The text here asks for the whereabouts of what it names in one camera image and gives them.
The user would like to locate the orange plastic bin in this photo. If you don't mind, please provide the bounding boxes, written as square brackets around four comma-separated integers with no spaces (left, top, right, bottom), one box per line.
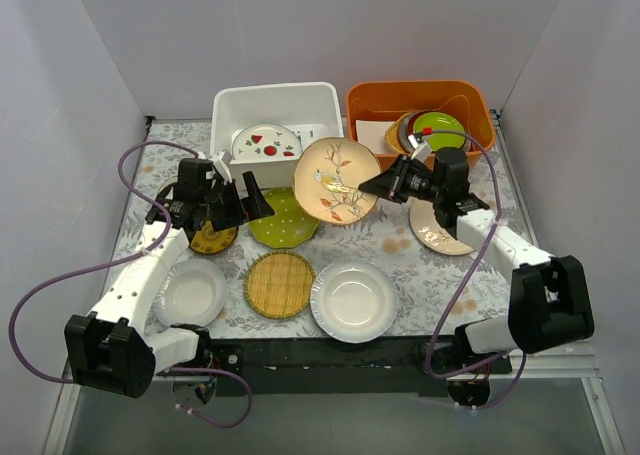
[346,80,496,169]

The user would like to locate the stack of plates in bin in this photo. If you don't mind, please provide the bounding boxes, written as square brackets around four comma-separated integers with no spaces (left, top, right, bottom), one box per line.
[385,111,471,154]

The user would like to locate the small white dark bowl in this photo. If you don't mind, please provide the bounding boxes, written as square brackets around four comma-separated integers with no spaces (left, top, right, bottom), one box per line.
[156,177,177,199]

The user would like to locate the green dotted scalloped plate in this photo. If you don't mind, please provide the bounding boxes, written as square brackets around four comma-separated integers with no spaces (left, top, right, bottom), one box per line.
[249,187,319,249]

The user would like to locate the aluminium frame rail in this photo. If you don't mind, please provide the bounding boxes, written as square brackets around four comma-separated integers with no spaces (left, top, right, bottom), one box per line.
[521,341,601,379]

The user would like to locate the woven bamboo round plate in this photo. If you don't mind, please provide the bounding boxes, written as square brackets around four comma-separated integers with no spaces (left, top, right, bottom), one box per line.
[243,251,316,319]

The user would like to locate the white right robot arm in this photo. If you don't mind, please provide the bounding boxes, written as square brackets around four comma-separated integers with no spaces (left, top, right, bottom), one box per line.
[358,148,595,373]

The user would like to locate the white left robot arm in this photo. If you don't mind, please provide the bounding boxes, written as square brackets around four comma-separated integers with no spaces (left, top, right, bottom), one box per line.
[64,155,274,398]

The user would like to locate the beige green floral plate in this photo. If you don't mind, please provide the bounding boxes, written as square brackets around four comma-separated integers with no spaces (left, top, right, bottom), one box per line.
[409,199,473,256]

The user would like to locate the beige bird pattern plate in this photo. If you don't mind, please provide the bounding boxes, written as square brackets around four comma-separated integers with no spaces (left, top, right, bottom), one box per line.
[293,137,382,225]

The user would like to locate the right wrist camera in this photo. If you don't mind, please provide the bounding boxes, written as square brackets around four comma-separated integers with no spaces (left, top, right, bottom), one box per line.
[433,147,470,197]

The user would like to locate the white paper in orange bin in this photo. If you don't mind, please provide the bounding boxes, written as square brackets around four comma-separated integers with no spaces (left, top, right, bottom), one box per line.
[355,120,394,154]

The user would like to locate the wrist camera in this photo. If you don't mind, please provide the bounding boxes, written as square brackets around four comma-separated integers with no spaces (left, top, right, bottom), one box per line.
[176,158,214,192]
[433,147,470,197]

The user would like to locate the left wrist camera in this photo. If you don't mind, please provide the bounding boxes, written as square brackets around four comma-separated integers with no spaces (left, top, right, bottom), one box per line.
[176,158,214,192]

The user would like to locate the white deep plate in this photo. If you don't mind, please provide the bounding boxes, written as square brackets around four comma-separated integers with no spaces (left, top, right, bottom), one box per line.
[310,259,399,344]
[152,259,227,327]

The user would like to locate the white plastic bin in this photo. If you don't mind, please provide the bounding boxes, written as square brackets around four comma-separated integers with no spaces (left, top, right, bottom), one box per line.
[211,82,344,189]

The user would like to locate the green plate in orange bin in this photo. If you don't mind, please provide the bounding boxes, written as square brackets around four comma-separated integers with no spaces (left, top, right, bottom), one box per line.
[412,112,467,151]

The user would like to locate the white watermelon pattern plate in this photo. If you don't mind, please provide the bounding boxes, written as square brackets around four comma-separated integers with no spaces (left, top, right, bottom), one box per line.
[232,124,303,161]

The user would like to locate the white deep plate centre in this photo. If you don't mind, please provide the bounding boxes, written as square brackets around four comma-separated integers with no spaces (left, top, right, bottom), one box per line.
[310,259,399,344]

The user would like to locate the small yellow black dish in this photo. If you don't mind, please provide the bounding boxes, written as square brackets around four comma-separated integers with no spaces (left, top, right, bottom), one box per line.
[189,222,238,256]

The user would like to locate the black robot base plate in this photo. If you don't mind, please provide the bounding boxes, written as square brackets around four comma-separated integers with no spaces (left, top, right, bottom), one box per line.
[154,337,519,399]

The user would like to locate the white deep plate left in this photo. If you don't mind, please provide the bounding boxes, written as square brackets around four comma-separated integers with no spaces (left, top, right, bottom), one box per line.
[152,259,227,327]

